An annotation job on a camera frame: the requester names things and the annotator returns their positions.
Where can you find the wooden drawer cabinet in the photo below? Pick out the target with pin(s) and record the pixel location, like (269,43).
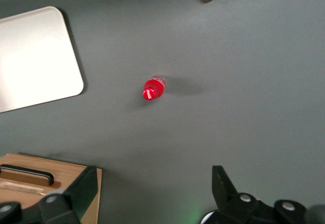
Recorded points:
(28,200)

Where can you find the beige plastic tray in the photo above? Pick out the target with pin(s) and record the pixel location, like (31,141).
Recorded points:
(35,59)

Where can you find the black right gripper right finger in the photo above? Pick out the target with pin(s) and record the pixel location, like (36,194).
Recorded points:
(223,186)

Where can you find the wooden drawer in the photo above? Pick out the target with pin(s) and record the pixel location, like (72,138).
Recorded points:
(71,168)

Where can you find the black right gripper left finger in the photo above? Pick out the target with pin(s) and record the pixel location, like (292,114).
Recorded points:
(83,191)

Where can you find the small red bottle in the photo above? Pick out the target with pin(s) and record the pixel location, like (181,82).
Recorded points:
(153,89)

